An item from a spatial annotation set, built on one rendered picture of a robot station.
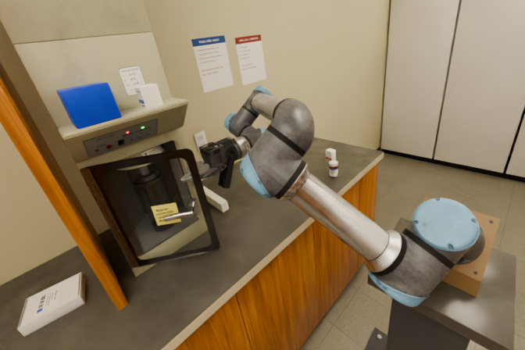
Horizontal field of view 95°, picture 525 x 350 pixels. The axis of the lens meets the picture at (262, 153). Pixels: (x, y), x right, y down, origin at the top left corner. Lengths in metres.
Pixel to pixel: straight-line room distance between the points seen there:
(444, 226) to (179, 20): 1.32
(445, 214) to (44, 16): 1.03
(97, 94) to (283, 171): 0.48
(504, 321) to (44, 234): 1.56
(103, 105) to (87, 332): 0.67
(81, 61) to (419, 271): 0.96
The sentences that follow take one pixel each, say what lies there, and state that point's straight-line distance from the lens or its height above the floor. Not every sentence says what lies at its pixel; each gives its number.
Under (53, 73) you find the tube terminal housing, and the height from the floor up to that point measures 1.64.
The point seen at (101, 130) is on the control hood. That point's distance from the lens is 0.72.
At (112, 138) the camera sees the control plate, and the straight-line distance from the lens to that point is 0.77.
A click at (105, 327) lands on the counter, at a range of 1.00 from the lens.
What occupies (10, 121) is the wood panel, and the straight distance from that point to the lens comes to 0.73.
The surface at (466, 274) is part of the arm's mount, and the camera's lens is 0.89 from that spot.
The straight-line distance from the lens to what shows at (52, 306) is 1.12.
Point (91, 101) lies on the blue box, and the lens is 0.72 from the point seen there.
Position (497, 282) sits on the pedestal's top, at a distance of 1.00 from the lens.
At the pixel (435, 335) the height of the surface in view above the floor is 0.75.
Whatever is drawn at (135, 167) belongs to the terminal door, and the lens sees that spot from 0.78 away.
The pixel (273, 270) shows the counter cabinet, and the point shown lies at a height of 0.80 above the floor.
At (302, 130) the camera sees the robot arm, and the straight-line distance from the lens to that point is 0.56.
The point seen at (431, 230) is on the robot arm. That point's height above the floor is 1.21.
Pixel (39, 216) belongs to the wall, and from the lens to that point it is 1.36.
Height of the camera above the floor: 1.64
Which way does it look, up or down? 25 degrees down
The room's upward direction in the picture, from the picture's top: 9 degrees counter-clockwise
